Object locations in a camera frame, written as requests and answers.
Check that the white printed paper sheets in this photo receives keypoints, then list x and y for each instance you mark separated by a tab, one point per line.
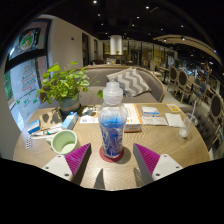
89	115

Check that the green potted plant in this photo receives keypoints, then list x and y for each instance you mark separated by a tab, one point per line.
65	85

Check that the white round column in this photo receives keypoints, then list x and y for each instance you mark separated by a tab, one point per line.
116	45

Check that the group of ceiling lights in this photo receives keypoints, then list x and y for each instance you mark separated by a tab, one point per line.
94	1

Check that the clear blue-label drink bottle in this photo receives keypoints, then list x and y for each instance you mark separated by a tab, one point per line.
112	130

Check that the white pens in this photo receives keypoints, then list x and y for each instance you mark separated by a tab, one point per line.
46	132

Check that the clear glass with straw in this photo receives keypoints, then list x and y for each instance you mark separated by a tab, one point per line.
184	130

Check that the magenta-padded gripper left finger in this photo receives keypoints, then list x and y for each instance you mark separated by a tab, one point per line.
77	160

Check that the small sticker card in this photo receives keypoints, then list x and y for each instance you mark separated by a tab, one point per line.
28	143

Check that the pale green mug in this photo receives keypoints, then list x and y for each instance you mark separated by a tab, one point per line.
63	143

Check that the grey curved sofa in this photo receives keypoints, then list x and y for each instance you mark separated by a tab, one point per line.
96	75

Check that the white paper napkin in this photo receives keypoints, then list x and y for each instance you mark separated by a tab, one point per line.
174	120

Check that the blue white leaflet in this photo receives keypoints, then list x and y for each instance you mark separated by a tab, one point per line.
150	110

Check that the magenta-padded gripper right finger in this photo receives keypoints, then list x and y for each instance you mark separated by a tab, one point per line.
146	160

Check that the flat white cardboard box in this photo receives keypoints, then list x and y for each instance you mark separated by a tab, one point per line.
133	118

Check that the grey white chevron cushion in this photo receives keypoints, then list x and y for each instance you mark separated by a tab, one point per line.
130	81

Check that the grey tufted chair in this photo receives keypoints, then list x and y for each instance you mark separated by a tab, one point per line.
203	125

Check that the group of dining chairs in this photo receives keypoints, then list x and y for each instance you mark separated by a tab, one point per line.
215	106

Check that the flat round red coaster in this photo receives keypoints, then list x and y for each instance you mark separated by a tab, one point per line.
103	157

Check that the yellow card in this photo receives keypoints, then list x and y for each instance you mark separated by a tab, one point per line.
173	108

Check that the decorated window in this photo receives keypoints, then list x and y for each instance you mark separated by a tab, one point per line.
26	76

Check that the white printed leaflet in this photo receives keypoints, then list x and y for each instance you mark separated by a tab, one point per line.
154	120

